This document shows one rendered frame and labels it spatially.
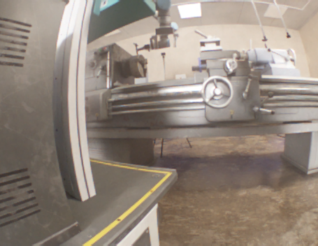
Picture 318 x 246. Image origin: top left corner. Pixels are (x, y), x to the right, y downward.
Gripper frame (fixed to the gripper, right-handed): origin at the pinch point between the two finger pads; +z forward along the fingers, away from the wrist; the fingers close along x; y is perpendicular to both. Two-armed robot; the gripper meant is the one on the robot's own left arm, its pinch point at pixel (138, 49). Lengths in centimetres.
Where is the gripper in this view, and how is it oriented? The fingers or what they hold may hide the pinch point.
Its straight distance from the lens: 162.6
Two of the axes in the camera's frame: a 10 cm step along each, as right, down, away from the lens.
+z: -9.8, 1.4, 1.7
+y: 1.9, 9.1, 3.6
